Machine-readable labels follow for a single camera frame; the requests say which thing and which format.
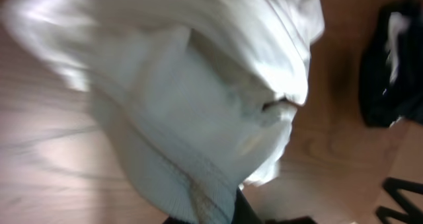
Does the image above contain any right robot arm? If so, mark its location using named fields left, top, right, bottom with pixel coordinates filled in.
left=375, top=177, right=422, bottom=224

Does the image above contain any white t-shirt black print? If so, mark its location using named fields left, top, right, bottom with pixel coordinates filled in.
left=3, top=0, right=325, bottom=223

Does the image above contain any black garment red trim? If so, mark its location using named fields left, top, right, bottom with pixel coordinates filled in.
left=358, top=0, right=422, bottom=128

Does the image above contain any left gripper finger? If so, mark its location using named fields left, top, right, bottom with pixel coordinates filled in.
left=231, top=189, right=263, bottom=224

